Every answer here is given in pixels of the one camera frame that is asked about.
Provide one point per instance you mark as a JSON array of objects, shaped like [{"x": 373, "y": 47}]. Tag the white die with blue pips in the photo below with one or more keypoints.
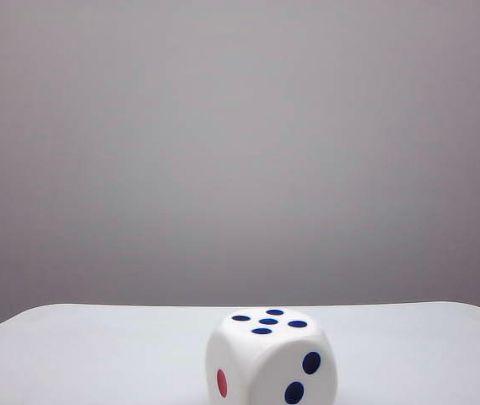
[{"x": 265, "y": 358}]

